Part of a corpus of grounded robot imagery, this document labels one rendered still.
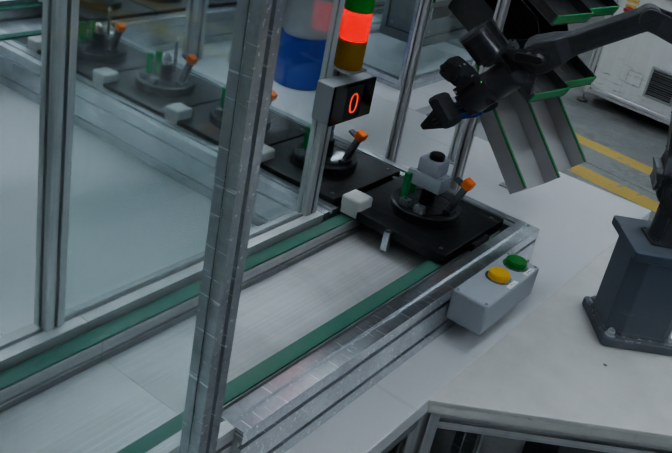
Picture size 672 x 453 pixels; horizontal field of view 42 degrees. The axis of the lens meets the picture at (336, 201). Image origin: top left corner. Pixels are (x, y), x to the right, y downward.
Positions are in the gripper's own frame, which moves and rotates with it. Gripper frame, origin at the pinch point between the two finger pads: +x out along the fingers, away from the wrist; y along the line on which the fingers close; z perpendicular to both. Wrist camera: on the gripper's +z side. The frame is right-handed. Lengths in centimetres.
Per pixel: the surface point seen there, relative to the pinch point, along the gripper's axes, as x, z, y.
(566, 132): 3, -13, -48
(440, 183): 6.6, -10.9, 2.2
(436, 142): 43, 1, -59
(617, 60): 127, 14, -424
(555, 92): -8.7, -5.2, -27.7
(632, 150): 124, -40, -367
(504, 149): 4.1, -10.6, -20.9
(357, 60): -2.4, 13.7, 19.8
